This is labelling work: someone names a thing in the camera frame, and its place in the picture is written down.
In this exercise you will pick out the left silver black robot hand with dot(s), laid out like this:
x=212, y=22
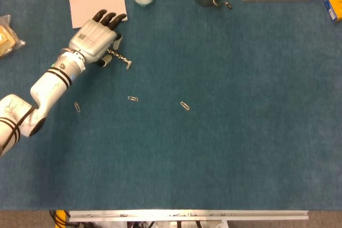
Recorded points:
x=92, y=39

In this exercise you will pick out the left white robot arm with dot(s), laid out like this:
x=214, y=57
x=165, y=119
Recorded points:
x=48, y=86

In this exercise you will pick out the bread in clear bag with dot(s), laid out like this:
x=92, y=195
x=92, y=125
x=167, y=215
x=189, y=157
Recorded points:
x=6, y=41

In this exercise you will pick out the blue table cloth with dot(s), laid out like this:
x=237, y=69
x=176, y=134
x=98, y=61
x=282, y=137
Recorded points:
x=187, y=145

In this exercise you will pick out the aluminium profile rail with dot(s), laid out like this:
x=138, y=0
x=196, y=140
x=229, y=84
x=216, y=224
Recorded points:
x=187, y=216

